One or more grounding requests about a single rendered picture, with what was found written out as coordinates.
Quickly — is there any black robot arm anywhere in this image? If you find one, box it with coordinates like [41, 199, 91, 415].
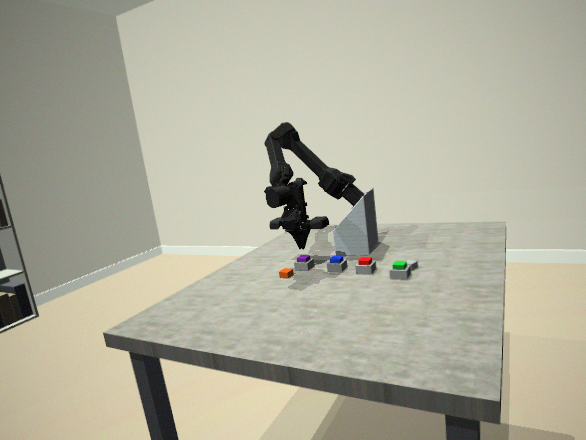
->
[264, 122, 367, 229]

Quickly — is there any red button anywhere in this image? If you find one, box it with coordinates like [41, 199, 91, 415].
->
[355, 257, 377, 275]

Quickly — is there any green button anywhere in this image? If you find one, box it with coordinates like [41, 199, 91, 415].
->
[390, 261, 411, 280]

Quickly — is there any orange block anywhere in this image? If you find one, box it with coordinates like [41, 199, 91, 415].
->
[279, 268, 294, 278]

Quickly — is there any purple button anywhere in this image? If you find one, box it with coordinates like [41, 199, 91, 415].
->
[294, 255, 314, 271]

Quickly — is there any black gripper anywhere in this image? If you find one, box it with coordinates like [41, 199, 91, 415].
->
[269, 200, 329, 249]

